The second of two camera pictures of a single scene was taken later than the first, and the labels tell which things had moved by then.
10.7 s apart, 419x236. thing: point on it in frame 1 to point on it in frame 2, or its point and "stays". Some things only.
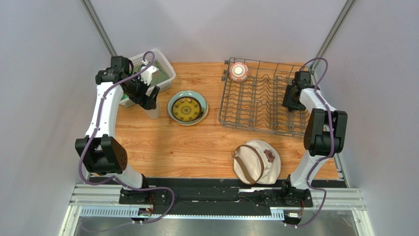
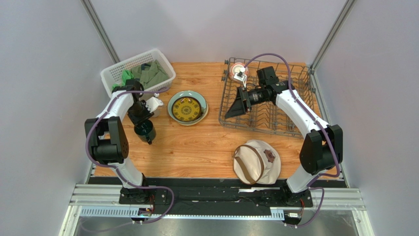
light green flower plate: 187,93 stays
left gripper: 146,102 to 147,114
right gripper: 291,101 to 243,100
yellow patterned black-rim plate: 186,108 stays
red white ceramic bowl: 238,72 stays
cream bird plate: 204,116 stays
